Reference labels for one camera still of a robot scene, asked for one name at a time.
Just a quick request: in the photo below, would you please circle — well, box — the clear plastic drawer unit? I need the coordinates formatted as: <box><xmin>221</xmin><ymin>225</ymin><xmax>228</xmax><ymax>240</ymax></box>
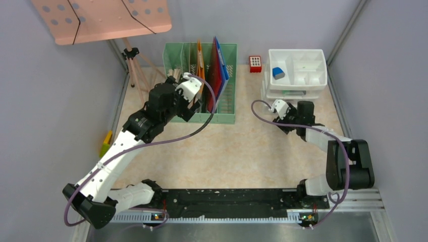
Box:
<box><xmin>260</xmin><ymin>49</ymin><xmax>328</xmax><ymax>101</ymax></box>

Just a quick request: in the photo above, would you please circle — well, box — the green children's book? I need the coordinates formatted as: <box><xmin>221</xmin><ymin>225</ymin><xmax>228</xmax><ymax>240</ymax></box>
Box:
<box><xmin>168</xmin><ymin>68</ymin><xmax>182</xmax><ymax>79</ymax></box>

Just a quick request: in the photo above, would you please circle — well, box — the red translucent file folder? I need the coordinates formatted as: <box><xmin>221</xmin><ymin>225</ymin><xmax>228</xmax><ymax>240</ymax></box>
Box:
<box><xmin>206</xmin><ymin>36</ymin><xmax>224</xmax><ymax>112</ymax></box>

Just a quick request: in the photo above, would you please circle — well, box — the green file rack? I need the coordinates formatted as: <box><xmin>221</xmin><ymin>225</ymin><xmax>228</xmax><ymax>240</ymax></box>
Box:
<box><xmin>163</xmin><ymin>43</ymin><xmax>238</xmax><ymax>125</ymax></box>

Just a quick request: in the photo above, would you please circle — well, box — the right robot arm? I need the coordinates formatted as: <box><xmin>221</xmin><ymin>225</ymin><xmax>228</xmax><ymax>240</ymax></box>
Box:
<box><xmin>270</xmin><ymin>99</ymin><xmax>375</xmax><ymax>208</ymax></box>

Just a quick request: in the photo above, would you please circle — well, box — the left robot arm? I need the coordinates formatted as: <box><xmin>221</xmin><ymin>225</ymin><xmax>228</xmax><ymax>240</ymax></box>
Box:
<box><xmin>62</xmin><ymin>79</ymin><xmax>202</xmax><ymax>229</ymax></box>

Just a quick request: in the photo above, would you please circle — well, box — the blue eraser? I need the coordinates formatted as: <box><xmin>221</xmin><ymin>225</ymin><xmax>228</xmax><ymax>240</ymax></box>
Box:
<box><xmin>272</xmin><ymin>67</ymin><xmax>285</xmax><ymax>80</ymax></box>

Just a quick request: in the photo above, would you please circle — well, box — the orange file folder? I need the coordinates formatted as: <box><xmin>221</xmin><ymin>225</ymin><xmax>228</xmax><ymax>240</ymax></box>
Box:
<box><xmin>196</xmin><ymin>39</ymin><xmax>205</xmax><ymax>99</ymax></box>

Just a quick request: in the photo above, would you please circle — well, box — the red small box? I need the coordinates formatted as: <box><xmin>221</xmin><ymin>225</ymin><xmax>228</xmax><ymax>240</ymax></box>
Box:
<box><xmin>249</xmin><ymin>55</ymin><xmax>262</xmax><ymax>73</ymax></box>

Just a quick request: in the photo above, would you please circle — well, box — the pink lamp stand pole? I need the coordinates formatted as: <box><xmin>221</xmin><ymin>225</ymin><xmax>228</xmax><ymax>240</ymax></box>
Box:
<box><xmin>122</xmin><ymin>37</ymin><xmax>166</xmax><ymax>106</ymax></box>

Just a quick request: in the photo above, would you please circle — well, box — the black lamp clamp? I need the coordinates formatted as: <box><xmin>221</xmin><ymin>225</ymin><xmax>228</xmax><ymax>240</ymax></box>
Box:
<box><xmin>122</xmin><ymin>47</ymin><xmax>139</xmax><ymax>59</ymax></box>

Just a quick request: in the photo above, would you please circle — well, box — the yellow green clamp tool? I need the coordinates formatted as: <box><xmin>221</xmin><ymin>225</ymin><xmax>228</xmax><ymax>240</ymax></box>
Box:
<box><xmin>99</xmin><ymin>130</ymin><xmax>113</xmax><ymax>158</ymax></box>

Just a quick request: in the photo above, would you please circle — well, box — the pink perforated lamp panel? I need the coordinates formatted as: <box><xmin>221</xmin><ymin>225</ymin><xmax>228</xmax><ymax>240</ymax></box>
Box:
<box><xmin>32</xmin><ymin>0</ymin><xmax>172</xmax><ymax>45</ymax></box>

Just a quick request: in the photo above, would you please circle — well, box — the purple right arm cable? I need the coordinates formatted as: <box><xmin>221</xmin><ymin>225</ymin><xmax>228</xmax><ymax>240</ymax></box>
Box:
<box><xmin>250</xmin><ymin>99</ymin><xmax>351</xmax><ymax>229</ymax></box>

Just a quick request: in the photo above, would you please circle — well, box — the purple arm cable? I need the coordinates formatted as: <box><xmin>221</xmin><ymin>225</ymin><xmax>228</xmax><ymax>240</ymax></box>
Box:
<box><xmin>250</xmin><ymin>99</ymin><xmax>351</xmax><ymax>229</ymax></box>
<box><xmin>63</xmin><ymin>74</ymin><xmax>218</xmax><ymax>231</ymax></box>

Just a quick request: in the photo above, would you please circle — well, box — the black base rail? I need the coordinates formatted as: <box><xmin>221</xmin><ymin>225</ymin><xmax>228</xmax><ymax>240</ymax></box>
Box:
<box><xmin>113</xmin><ymin>189</ymin><xmax>330</xmax><ymax>225</ymax></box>

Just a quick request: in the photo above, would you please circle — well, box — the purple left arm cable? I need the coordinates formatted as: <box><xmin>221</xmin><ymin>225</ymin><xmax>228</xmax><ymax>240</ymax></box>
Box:
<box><xmin>63</xmin><ymin>74</ymin><xmax>218</xmax><ymax>231</ymax></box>

